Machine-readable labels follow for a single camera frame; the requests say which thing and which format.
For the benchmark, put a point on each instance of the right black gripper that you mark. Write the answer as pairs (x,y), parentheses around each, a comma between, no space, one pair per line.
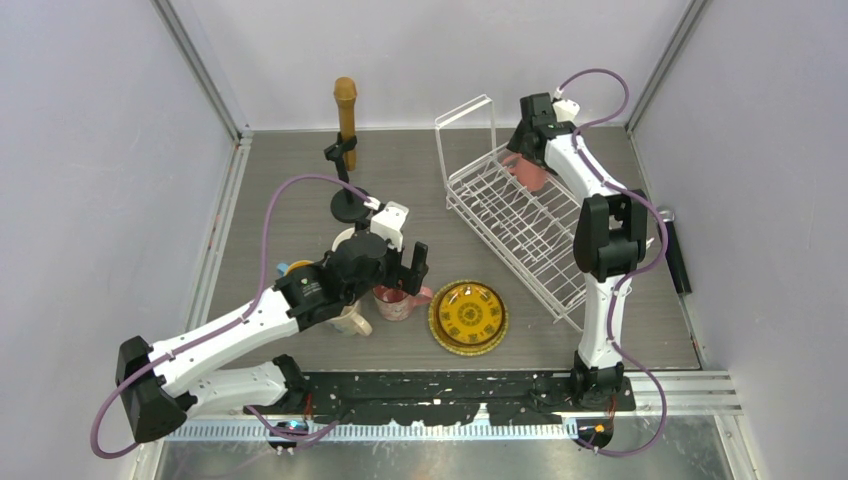
(517,145)

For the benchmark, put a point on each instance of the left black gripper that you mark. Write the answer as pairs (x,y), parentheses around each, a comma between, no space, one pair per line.
(407,278)

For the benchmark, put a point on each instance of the pink floral cup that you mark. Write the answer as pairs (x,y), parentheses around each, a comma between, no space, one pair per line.
(396,305)

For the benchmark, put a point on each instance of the pink plastic cup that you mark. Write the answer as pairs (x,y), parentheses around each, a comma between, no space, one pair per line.
(529,175)

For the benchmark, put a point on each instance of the yellow woven bamboo plate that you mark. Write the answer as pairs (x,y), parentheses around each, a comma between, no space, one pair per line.
(434,331)

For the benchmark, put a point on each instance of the cream floral cup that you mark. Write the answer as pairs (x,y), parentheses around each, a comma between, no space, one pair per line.
(351,322)

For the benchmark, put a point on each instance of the beige ceramic bowl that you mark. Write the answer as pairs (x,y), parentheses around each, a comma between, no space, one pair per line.
(341,237)

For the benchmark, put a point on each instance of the blue patterned bowl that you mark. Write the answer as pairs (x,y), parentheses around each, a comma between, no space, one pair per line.
(283,269)

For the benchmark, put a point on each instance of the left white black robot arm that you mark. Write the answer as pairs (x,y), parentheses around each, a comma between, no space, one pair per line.
(163,384)

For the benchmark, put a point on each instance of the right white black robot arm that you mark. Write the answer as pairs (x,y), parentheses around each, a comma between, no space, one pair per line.
(609,242)

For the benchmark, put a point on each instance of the black silver microphone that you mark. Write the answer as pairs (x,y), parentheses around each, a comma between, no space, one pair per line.
(674,255)

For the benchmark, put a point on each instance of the brown microphone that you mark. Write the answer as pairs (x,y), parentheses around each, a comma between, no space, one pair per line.
(345,95)

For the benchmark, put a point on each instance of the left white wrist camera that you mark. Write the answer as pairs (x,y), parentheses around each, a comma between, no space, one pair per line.
(387,221)

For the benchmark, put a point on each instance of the white wire dish rack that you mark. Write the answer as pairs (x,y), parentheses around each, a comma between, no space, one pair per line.
(531,232)

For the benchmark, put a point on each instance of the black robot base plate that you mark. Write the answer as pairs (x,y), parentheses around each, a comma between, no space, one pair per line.
(443,398)

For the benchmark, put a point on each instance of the slotted cable duct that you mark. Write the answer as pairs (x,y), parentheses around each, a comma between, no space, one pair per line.
(249,430)

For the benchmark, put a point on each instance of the left aluminium rail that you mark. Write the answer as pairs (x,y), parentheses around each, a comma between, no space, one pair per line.
(215,241)

